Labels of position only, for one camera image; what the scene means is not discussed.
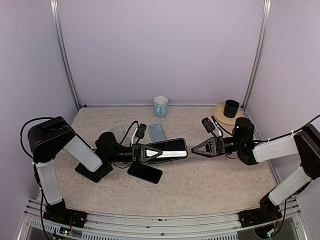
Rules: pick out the right aluminium frame post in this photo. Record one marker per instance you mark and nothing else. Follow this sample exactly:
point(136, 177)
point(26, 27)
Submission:
point(258, 54)

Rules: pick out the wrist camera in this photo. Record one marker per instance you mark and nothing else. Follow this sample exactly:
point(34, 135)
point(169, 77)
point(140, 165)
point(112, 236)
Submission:
point(139, 133)
point(211, 127)

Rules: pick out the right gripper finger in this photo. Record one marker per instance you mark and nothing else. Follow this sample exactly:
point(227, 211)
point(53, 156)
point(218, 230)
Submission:
point(203, 153)
point(205, 146)

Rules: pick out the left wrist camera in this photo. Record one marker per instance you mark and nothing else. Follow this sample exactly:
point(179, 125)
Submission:
point(139, 133)

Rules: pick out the black phone left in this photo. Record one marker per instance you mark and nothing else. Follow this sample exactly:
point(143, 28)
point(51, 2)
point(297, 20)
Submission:
point(93, 176)

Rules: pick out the black phone blue edge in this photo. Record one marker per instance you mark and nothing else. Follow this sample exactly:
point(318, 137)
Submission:
point(145, 172)

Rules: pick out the aluminium frame post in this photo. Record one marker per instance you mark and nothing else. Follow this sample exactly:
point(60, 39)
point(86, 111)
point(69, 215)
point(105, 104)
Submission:
point(63, 52)
point(258, 54)

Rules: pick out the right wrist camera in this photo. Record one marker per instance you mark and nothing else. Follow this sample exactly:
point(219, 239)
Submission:
point(211, 127)

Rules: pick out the left aluminium frame post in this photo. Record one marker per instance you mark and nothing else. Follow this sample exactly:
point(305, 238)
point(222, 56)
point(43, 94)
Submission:
point(63, 52)

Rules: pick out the light blue mug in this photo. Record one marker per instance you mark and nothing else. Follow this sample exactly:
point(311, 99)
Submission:
point(160, 104)

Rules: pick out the dark green cup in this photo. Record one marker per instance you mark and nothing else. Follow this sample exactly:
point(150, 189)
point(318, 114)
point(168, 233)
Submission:
point(230, 108)

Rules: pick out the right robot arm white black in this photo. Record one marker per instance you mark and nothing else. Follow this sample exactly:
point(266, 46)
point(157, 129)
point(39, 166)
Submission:
point(304, 142)

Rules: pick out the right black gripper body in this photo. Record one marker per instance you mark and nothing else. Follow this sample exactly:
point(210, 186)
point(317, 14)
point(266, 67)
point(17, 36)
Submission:
point(220, 145)

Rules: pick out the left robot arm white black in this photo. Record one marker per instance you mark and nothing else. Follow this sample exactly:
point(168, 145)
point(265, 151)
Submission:
point(53, 135)

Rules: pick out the clear phone case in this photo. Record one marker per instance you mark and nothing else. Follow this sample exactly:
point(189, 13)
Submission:
point(119, 132)

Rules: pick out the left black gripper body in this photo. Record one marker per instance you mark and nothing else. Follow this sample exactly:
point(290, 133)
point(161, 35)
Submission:
point(136, 155)

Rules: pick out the light blue phone case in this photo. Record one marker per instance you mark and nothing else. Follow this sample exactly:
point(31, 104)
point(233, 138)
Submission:
point(157, 132)

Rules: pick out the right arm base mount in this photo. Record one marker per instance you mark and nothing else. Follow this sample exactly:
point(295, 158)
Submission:
point(266, 212)

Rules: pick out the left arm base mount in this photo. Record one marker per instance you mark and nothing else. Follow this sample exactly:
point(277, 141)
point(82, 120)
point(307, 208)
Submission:
point(58, 213)

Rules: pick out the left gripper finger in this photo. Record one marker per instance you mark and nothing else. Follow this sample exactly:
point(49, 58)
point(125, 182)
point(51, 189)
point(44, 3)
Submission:
point(151, 159)
point(148, 150)

